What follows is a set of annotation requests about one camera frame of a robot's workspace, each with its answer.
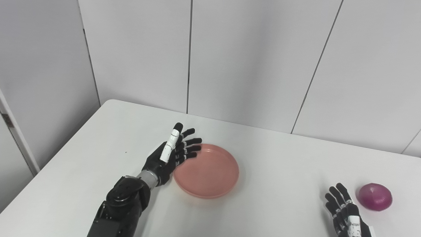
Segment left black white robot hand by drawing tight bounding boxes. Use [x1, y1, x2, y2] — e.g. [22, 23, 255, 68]
[141, 122, 203, 187]

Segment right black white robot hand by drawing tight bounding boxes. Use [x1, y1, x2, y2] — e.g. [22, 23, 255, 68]
[325, 183, 375, 237]

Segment purple red onion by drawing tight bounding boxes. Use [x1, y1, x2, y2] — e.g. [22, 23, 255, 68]
[358, 183, 393, 211]

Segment pink round plate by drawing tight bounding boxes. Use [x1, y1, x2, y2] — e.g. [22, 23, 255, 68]
[173, 144, 240, 199]

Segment small metal wall hinge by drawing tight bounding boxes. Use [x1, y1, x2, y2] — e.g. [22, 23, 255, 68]
[1, 112, 14, 128]

